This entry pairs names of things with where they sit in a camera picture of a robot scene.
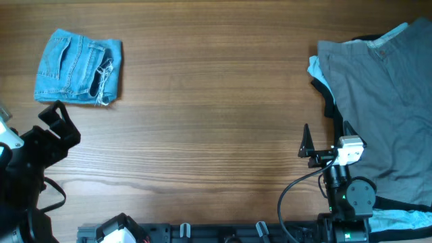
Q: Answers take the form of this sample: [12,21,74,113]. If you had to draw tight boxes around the light blue denim jeans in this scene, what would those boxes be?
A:
[34,29,122,106]

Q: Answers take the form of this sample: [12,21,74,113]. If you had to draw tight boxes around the grey brown trousers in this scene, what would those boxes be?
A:
[316,17,432,207]

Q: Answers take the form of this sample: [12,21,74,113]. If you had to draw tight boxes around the black garment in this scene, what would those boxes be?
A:
[310,33,432,242]

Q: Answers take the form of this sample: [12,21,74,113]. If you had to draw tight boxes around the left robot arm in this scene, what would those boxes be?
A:
[1,101,81,242]

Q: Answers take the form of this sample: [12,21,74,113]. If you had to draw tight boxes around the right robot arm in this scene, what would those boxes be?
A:
[298,123,376,242]

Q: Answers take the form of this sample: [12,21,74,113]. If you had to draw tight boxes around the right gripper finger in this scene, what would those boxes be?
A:
[298,124,315,158]
[342,120,358,136]

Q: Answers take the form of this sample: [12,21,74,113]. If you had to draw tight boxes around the light blue t-shirt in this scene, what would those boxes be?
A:
[306,22,432,234]

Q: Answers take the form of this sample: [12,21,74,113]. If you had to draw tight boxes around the right black camera cable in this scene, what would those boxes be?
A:
[277,157,338,243]

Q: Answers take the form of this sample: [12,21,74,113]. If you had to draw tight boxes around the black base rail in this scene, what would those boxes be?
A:
[76,213,332,243]

